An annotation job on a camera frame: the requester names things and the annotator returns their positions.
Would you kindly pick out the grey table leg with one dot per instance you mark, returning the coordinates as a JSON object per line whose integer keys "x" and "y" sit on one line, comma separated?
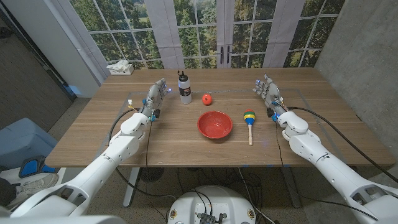
{"x": 292, "y": 189}

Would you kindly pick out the white tissue box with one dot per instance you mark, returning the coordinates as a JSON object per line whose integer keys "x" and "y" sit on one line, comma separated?
{"x": 122, "y": 69}

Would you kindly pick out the blue black pad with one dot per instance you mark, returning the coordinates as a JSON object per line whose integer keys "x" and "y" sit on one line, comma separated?
{"x": 29, "y": 167}

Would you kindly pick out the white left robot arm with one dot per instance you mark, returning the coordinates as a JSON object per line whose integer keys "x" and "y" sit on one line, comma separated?
{"x": 102, "y": 161}

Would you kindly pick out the printed window forest backdrop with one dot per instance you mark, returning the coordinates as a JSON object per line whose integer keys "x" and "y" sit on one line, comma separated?
{"x": 199, "y": 31}

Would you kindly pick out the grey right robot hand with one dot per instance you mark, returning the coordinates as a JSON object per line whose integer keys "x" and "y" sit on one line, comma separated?
{"x": 271, "y": 91}

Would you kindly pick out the grey sneaker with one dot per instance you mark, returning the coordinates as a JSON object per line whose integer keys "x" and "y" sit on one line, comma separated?
{"x": 34, "y": 185}

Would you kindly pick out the blue-grey bin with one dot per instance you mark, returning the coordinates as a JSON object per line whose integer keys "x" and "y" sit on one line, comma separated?
{"x": 21, "y": 140}

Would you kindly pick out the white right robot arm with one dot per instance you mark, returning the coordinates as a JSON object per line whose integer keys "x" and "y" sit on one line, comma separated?
{"x": 326, "y": 161}

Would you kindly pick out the round black floor fan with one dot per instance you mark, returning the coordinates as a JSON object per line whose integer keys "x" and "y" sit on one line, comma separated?
{"x": 151, "y": 174}

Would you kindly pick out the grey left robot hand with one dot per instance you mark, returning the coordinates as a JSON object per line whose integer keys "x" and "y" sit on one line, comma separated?
{"x": 153, "y": 95}

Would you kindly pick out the colourful striped wooden maraca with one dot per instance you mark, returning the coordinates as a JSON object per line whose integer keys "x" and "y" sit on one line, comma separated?
{"x": 249, "y": 117}

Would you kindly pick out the white table leg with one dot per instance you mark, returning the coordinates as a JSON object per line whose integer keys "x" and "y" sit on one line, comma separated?
{"x": 130, "y": 189}

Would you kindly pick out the red bowl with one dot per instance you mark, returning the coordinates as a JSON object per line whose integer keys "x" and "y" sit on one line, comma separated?
{"x": 214, "y": 124}

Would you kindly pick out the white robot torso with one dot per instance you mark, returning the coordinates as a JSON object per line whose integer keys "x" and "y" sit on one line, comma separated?
{"x": 211, "y": 202}

